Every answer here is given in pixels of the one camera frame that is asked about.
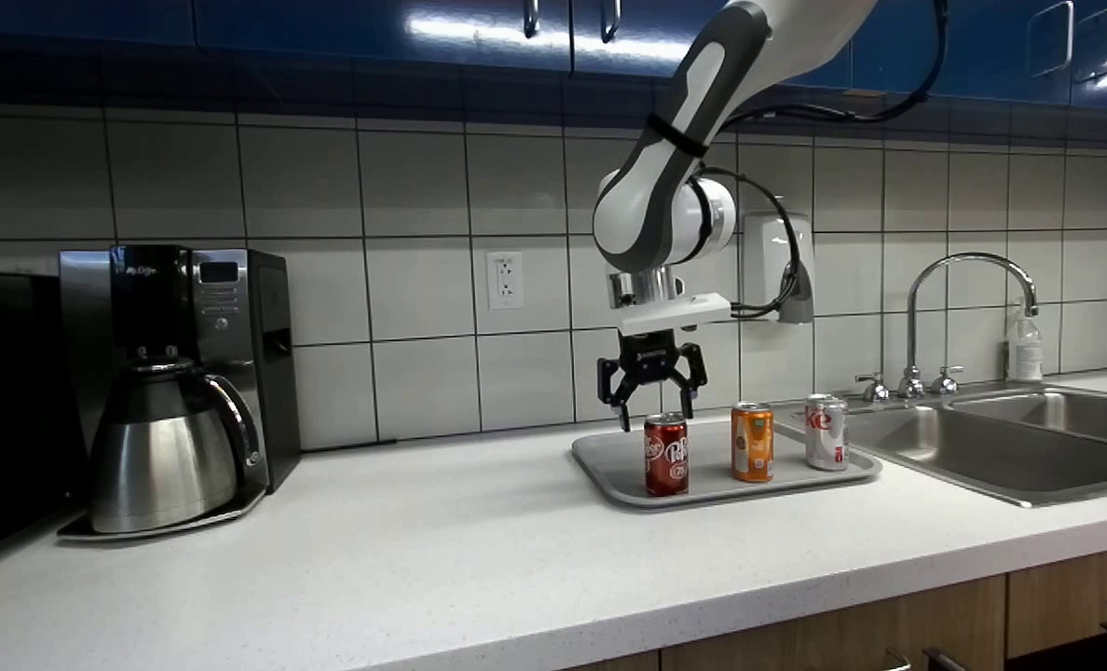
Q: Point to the black coffee maker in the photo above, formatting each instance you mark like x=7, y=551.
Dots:
x=222, y=310

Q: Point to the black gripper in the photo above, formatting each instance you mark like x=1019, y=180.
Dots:
x=655, y=359

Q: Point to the white wall soap dispenser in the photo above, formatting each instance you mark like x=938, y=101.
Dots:
x=763, y=255

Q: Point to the steel coffee carafe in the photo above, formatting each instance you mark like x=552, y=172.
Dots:
x=160, y=461

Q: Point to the white wall outlet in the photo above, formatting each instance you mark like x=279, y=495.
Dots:
x=503, y=282

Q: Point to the clear pump soap bottle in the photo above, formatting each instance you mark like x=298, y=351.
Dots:
x=1022, y=354

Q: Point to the grey plastic tray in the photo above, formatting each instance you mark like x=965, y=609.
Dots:
x=607, y=469

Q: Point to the orange soda can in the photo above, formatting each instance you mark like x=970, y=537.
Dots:
x=753, y=444

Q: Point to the blue upper cabinet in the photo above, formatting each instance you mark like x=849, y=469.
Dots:
x=267, y=23

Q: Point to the stainless steel sink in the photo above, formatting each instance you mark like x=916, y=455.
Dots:
x=1049, y=454

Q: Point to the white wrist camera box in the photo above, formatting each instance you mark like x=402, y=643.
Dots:
x=676, y=310

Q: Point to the silver can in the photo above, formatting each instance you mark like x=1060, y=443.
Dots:
x=829, y=439

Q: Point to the black microwave oven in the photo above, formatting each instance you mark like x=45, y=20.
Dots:
x=14, y=410

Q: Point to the chrome gooseneck faucet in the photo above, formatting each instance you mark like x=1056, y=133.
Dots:
x=911, y=322

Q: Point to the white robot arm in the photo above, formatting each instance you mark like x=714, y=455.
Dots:
x=701, y=89

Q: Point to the red soda can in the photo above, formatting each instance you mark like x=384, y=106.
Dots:
x=668, y=455

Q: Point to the wooden lower cabinet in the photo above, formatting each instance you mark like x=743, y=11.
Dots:
x=824, y=634

